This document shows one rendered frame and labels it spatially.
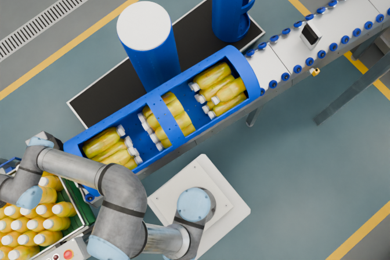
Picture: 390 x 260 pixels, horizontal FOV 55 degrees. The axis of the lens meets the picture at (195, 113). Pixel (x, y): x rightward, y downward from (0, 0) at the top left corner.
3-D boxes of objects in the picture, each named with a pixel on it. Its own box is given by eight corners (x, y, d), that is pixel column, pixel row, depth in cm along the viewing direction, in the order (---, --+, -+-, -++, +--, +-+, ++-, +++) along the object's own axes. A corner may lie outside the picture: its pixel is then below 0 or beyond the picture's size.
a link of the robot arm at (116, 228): (210, 227, 138) (129, 209, 92) (198, 268, 135) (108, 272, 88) (182, 217, 144) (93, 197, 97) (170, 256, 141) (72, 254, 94)
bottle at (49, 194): (42, 204, 164) (22, 203, 147) (41, 188, 166) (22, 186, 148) (57, 202, 164) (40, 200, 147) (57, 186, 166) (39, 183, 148)
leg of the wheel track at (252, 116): (255, 124, 281) (267, 100, 220) (248, 128, 280) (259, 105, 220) (251, 118, 282) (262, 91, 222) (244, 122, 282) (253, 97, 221)
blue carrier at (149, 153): (258, 104, 186) (264, 82, 159) (104, 200, 176) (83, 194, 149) (227, 61, 194) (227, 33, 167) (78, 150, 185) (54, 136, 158)
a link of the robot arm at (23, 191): (40, 175, 114) (8, 165, 116) (25, 211, 112) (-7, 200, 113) (51, 177, 122) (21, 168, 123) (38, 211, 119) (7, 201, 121)
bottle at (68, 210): (61, 209, 182) (46, 209, 164) (72, 199, 183) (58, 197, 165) (71, 220, 180) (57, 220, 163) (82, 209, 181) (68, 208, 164)
